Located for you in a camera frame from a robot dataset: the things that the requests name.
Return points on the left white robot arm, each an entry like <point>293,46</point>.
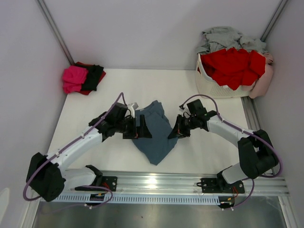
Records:
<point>49,175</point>

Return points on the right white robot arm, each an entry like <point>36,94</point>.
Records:
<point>255,151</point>

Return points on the corner aluminium post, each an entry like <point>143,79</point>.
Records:
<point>274,19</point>
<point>55,30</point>

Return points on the blue-grey t-shirt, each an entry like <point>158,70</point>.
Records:
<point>159,146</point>

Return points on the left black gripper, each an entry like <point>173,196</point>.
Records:
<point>141,131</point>

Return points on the left corner aluminium post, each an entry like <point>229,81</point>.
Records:
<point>55,30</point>

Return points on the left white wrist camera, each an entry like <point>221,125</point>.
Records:
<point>132,107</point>

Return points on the light pink garment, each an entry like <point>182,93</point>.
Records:
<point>261,86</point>

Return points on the aluminium mounting rail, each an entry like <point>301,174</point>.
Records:
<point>186,184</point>

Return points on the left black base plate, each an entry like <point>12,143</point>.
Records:
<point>109,182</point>

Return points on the white laundry basket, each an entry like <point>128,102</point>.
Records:
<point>206,85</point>

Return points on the folded black t-shirt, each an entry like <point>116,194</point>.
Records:
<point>92,77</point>

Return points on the grey t-shirt in basket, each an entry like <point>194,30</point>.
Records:
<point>218,38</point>

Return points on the right side aluminium rail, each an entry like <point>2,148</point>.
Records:
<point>251,113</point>

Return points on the right corner aluminium post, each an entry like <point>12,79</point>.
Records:
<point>274,19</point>

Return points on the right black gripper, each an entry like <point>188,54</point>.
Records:
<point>179,131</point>

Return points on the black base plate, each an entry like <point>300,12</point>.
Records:
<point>213,185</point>
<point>109,182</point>

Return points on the white slotted cable duct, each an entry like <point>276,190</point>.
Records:
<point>139,199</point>

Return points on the folded pink t-shirt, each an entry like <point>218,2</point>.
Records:
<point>73,78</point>

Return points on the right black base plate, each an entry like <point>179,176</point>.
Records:
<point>213,185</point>

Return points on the red t-shirt in basket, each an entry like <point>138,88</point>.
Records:
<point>234,68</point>

